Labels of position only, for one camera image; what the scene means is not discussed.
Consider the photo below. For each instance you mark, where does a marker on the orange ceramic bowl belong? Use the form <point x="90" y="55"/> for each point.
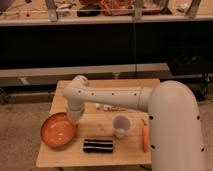
<point x="58" y="130"/>

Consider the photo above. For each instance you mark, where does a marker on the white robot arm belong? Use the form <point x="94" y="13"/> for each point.
<point x="176" y="137"/>

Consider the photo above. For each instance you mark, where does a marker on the clear plastic cup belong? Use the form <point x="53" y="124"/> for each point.
<point x="121" y="125"/>

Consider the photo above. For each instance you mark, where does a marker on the orange carrot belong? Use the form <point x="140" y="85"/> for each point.
<point x="145" y="136"/>

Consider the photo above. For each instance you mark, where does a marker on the black white striped cloth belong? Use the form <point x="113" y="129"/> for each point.
<point x="97" y="146"/>

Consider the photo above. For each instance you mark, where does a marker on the wooden workbench shelf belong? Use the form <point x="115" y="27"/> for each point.
<point x="82" y="12"/>

